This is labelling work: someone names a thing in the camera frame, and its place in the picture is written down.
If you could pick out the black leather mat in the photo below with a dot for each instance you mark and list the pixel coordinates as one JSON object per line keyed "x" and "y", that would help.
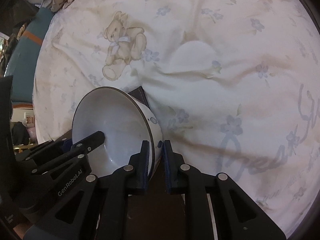
{"x": 158, "y": 215}

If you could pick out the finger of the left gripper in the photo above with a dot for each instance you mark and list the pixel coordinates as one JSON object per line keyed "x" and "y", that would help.
{"x": 74, "y": 162}
{"x": 45, "y": 152}

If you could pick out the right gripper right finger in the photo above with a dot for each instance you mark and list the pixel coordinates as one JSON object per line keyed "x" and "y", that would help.
{"x": 182, "y": 178}

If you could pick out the teal sofa bed frame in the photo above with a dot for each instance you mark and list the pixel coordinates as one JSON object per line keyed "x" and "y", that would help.
{"x": 22, "y": 63}

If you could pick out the white floral bed sheet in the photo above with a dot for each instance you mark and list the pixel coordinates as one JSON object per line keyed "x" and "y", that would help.
{"x": 234, "y": 85}

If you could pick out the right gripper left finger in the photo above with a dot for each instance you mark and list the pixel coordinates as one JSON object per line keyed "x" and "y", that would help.
{"x": 131, "y": 179}

